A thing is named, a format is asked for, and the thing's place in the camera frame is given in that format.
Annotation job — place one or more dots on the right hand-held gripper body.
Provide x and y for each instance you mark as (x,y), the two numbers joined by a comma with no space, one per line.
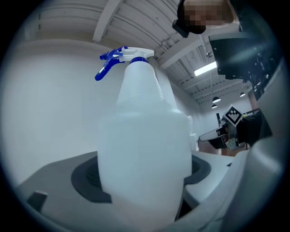
(232,120)

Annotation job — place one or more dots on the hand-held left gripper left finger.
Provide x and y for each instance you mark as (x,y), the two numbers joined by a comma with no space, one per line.
(59,181)

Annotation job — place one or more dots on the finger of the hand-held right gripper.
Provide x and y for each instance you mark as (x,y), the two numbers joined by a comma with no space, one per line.
(217,142)
(210,134)

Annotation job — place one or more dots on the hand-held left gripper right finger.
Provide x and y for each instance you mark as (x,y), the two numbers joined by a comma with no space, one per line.
(204,179)

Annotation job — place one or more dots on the white spray bottle blue trigger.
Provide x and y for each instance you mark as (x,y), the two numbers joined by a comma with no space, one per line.
(145,145)

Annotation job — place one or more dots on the round pendant lamp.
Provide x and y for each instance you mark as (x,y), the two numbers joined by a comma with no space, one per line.
(214,106)
(216,100)
(242,94)

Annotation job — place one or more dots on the person's black jacket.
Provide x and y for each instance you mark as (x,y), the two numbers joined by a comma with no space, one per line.
(253,129)

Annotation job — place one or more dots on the long ceiling light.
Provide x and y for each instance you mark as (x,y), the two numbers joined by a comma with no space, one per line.
(205,68)

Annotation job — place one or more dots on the black chest-mounted screen device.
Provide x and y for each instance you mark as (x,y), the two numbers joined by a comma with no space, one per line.
(240,56)

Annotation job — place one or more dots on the person's head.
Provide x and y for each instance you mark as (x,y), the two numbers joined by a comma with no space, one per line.
(204,13)

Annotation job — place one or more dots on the black head-worn camera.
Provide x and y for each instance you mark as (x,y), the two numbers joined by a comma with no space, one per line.
(180,28)

